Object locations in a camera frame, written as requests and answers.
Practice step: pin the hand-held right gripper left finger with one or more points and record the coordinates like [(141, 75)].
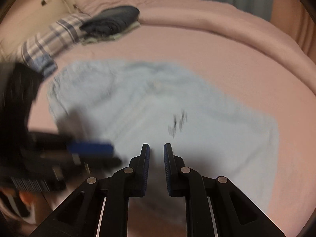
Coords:
[(145, 172)]

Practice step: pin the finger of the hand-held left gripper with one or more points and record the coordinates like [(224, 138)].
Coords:
[(103, 162), (91, 148)]

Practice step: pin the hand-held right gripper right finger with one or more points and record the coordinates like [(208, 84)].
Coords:
[(167, 172)]

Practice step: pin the light blue strawberry pants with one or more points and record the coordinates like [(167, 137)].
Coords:
[(148, 118)]

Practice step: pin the person's left hand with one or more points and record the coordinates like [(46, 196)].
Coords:
[(28, 202)]

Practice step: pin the small blue cloth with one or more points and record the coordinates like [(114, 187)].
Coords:
[(44, 65)]

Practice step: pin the plaid pillow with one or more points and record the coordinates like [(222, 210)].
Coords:
[(59, 35)]

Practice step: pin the beige headboard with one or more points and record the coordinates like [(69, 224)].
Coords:
[(27, 22)]

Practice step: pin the folded pale green cloth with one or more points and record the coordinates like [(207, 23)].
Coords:
[(116, 35)]

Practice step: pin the pink bed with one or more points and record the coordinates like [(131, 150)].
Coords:
[(222, 61)]

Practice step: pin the folded dark jeans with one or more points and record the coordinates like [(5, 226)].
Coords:
[(111, 19)]

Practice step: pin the pink duvet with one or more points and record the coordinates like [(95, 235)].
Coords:
[(222, 22)]

